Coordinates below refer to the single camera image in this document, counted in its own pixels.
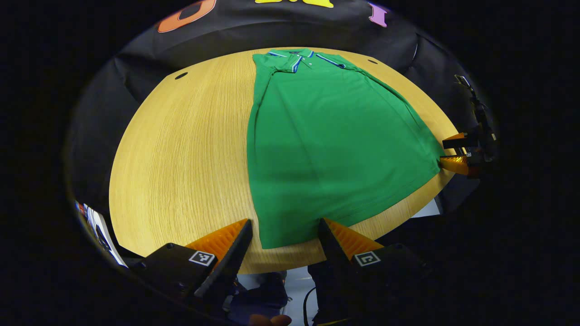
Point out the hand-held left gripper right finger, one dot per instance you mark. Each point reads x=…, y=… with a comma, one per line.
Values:
x=335, y=253

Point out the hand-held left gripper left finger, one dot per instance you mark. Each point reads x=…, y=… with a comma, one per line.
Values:
x=226, y=262

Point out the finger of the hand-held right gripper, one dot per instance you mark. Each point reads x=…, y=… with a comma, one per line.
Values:
x=460, y=141
x=457, y=164

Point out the green T-shirt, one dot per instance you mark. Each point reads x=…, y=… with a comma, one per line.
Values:
x=335, y=136

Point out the dark blue clothing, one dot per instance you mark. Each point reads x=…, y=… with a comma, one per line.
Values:
x=263, y=294

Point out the white printed board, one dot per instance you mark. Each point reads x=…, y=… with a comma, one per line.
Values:
x=102, y=231

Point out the black backdrop cloth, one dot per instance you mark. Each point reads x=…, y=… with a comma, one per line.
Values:
x=272, y=34

